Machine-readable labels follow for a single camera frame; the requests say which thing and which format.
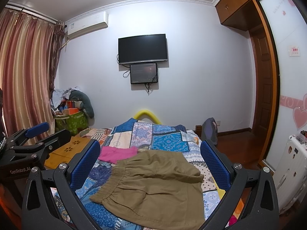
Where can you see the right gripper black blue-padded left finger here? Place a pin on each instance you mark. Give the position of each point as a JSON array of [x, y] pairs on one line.
[[39, 210]]

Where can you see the grey plush pillow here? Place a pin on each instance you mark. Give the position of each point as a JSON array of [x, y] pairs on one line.
[[85, 103]]

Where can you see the white wall air conditioner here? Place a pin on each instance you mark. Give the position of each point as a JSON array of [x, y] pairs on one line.
[[87, 25]]

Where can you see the olive khaki shorts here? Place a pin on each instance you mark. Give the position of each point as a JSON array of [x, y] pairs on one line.
[[155, 189]]

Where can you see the grey purple backpack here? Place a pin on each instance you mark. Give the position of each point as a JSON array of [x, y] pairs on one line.
[[210, 131]]

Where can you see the frosted glass sliding door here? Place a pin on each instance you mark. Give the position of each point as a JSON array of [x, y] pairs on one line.
[[289, 32]]

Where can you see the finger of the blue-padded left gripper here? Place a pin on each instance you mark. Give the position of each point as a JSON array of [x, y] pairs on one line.
[[37, 130]]

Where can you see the pink folded garment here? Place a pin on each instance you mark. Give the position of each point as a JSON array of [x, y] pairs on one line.
[[113, 154]]

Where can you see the green storage bag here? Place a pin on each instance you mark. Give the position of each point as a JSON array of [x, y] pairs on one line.
[[74, 123]]

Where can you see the white plastic cabinet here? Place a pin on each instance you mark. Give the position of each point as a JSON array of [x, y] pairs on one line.
[[290, 174]]

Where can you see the wooden overhead wardrobe cabinet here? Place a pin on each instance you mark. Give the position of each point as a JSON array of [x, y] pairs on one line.
[[238, 14]]

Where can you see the pink striped curtain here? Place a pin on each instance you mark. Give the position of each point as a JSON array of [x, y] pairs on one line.
[[30, 51]]

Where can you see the large black wall television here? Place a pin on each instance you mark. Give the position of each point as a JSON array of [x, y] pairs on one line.
[[142, 49]]

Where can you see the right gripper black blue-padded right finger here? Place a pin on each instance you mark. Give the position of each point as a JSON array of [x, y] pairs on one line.
[[261, 208]]

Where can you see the brown wooden door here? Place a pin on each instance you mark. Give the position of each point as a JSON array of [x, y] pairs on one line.
[[266, 87]]

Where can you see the bamboo lap tray table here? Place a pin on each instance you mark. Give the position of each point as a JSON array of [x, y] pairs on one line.
[[65, 153]]

